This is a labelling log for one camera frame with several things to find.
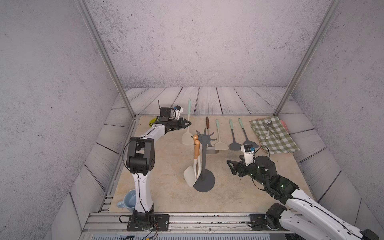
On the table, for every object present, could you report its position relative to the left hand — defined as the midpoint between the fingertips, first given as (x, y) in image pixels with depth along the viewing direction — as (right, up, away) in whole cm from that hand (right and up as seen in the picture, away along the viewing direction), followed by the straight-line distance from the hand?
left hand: (192, 123), depth 96 cm
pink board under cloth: (+68, -1, +15) cm, 69 cm away
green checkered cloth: (+57, -9, +11) cm, 59 cm away
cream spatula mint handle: (+18, -15, +6) cm, 24 cm away
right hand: (+22, -18, -21) cm, 35 cm away
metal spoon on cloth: (+57, 0, +18) cm, 60 cm away
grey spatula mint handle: (+38, -13, +8) cm, 41 cm away
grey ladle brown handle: (+11, -17, +2) cm, 21 cm away
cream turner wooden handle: (-1, -26, -20) cm, 32 cm away
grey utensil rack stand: (+9, -34, -9) cm, 36 cm away
